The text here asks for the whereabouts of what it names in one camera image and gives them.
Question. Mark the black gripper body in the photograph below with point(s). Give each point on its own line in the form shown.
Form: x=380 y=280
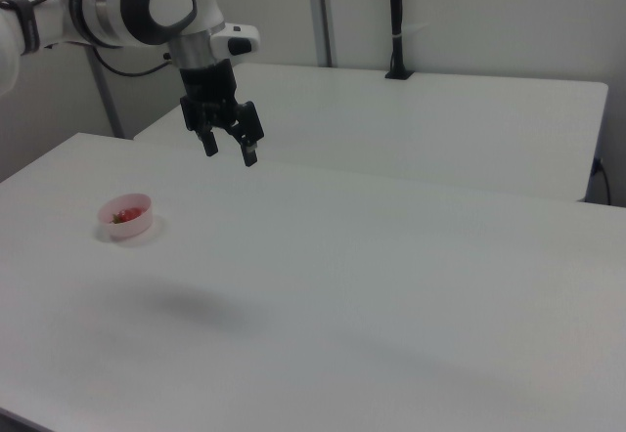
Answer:
x=211 y=92

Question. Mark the white table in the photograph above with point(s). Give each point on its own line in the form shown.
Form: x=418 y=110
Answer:
x=415 y=124

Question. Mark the grey wall post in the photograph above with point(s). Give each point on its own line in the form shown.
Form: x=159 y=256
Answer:
x=321 y=12
x=102 y=95

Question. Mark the pink plastic bowl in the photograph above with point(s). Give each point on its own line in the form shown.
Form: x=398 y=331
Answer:
x=128 y=218

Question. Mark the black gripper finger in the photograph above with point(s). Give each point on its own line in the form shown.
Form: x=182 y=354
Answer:
x=210 y=142
x=249 y=152

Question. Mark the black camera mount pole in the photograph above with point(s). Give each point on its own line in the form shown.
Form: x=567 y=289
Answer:
x=397 y=21

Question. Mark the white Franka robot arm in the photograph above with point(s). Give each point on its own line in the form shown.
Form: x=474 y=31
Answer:
x=161 y=4

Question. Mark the red strawberry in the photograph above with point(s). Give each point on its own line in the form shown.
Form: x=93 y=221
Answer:
x=128 y=215

